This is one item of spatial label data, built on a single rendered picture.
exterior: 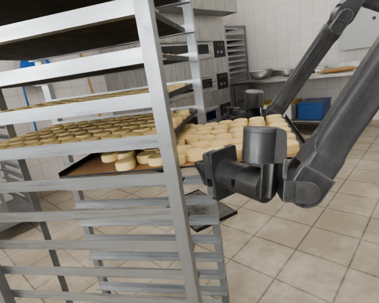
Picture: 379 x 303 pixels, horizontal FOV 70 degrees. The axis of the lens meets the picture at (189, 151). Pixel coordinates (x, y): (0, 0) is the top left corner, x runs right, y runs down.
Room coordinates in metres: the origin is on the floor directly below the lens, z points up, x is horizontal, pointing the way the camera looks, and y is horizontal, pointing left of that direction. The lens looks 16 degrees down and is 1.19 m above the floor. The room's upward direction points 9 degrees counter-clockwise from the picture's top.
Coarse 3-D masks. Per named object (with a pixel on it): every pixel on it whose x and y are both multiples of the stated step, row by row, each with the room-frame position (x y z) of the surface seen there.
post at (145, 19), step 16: (144, 0) 0.54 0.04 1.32; (144, 16) 0.54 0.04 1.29; (144, 32) 0.54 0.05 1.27; (144, 48) 0.54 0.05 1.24; (160, 48) 0.56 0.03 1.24; (144, 64) 0.54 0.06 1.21; (160, 64) 0.55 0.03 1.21; (160, 80) 0.54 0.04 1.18; (160, 96) 0.54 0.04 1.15; (160, 112) 0.54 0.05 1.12; (160, 128) 0.54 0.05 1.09; (160, 144) 0.54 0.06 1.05; (176, 160) 0.55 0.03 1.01; (176, 176) 0.54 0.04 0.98; (176, 192) 0.54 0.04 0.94; (176, 208) 0.54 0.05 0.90; (176, 224) 0.54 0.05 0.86; (176, 240) 0.54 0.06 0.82; (192, 256) 0.55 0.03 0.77; (192, 272) 0.54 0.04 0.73; (192, 288) 0.54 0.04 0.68
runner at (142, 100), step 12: (132, 96) 0.59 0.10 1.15; (144, 96) 0.58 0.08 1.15; (168, 96) 0.57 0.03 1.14; (36, 108) 0.64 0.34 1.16; (48, 108) 0.64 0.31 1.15; (60, 108) 0.63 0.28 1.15; (72, 108) 0.62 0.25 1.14; (84, 108) 0.61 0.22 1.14; (96, 108) 0.61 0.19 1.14; (108, 108) 0.60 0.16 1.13; (120, 108) 0.59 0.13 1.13; (132, 108) 0.59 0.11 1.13; (0, 120) 0.67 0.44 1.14; (12, 120) 0.66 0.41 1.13; (24, 120) 0.65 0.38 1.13; (36, 120) 0.65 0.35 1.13
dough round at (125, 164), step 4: (120, 160) 0.64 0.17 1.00; (124, 160) 0.64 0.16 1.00; (128, 160) 0.63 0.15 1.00; (132, 160) 0.63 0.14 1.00; (116, 164) 0.62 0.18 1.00; (120, 164) 0.61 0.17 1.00; (124, 164) 0.61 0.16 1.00; (128, 164) 0.61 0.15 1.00; (132, 164) 0.62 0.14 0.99; (136, 164) 0.64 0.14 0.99; (116, 168) 0.62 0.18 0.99; (120, 168) 0.61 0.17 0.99; (124, 168) 0.61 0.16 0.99; (128, 168) 0.61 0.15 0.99; (132, 168) 0.62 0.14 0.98
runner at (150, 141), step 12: (60, 144) 0.63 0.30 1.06; (72, 144) 0.63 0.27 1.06; (84, 144) 0.62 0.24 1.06; (96, 144) 0.61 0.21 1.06; (108, 144) 0.60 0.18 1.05; (120, 144) 0.60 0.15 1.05; (132, 144) 0.59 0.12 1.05; (144, 144) 0.58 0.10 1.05; (156, 144) 0.58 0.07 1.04; (0, 156) 0.68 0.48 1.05; (12, 156) 0.67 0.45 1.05; (24, 156) 0.66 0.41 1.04; (36, 156) 0.65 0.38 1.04; (48, 156) 0.65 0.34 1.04
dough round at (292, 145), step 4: (288, 140) 0.58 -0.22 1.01; (292, 140) 0.57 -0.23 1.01; (288, 144) 0.55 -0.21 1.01; (292, 144) 0.54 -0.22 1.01; (296, 144) 0.54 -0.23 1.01; (288, 148) 0.54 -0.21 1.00; (292, 148) 0.54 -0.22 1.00; (296, 148) 0.54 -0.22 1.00; (288, 152) 0.54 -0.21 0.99; (292, 152) 0.54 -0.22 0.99; (296, 152) 0.54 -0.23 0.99
